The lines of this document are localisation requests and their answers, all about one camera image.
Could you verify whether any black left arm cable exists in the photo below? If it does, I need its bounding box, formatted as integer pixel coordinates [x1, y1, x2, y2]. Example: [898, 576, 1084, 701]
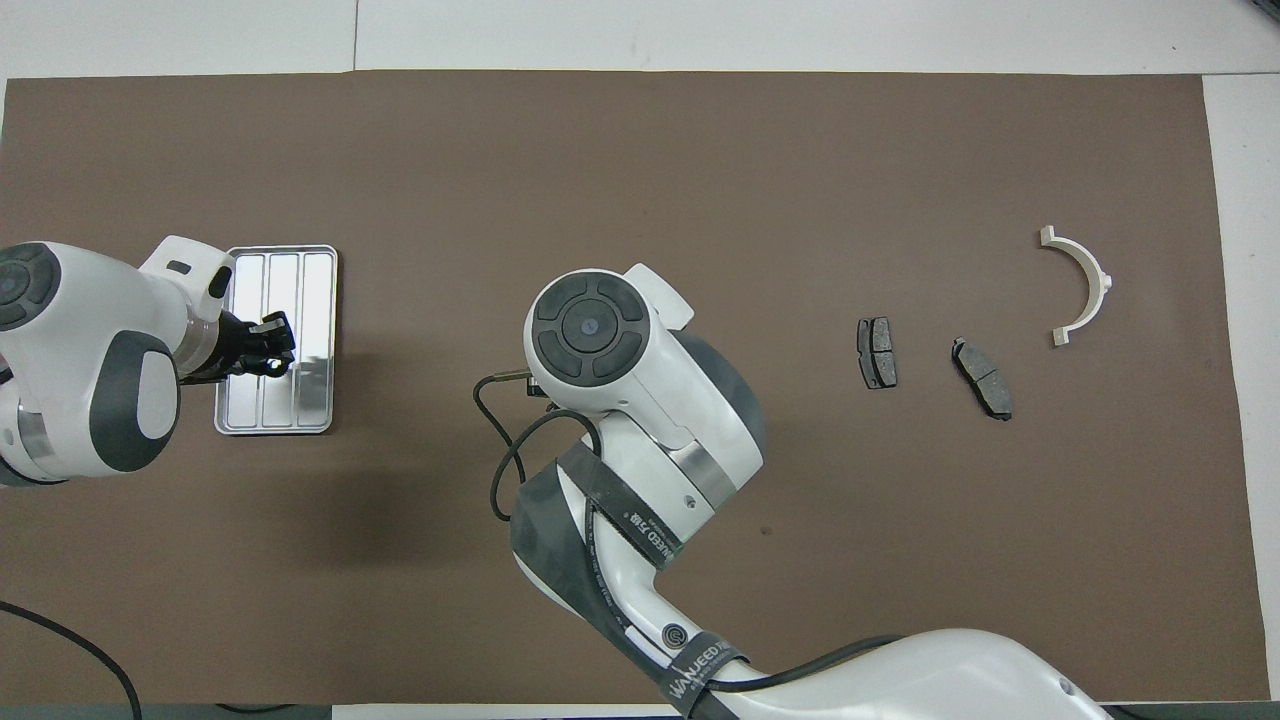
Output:
[0, 600, 141, 720]

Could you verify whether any silver metal tray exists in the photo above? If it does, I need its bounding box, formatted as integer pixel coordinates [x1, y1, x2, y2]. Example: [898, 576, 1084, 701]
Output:
[214, 245, 339, 436]

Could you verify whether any white semicircular bracket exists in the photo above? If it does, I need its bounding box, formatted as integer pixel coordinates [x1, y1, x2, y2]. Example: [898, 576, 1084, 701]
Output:
[1039, 226, 1114, 349]

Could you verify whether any brown paper table mat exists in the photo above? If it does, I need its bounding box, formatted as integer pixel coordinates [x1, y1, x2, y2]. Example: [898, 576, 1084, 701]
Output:
[0, 70, 1271, 706]

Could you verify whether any short dark brake pad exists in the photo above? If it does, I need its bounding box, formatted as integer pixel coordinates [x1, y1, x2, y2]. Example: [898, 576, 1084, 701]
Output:
[857, 317, 898, 390]

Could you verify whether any long dark brake pad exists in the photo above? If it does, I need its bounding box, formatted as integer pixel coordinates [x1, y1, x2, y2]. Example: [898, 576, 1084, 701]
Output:
[951, 337, 1014, 422]

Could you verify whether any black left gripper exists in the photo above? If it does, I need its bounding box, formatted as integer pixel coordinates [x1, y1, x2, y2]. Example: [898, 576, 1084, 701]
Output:
[185, 310, 298, 386]

